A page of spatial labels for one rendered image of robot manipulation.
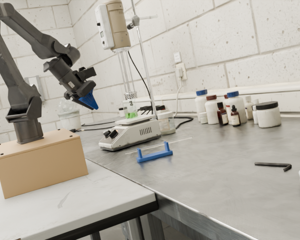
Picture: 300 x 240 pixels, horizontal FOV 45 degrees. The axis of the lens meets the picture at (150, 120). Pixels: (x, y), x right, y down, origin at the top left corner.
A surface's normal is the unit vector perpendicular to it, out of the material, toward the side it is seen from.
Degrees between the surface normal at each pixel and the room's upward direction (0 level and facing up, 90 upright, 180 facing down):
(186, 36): 90
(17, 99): 101
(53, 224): 0
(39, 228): 0
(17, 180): 90
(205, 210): 0
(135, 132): 90
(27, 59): 90
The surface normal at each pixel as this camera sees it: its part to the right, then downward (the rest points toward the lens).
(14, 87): -0.38, 0.37
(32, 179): 0.40, 0.02
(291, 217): -0.20, -0.97
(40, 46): -0.18, 0.83
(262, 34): -0.89, 0.22
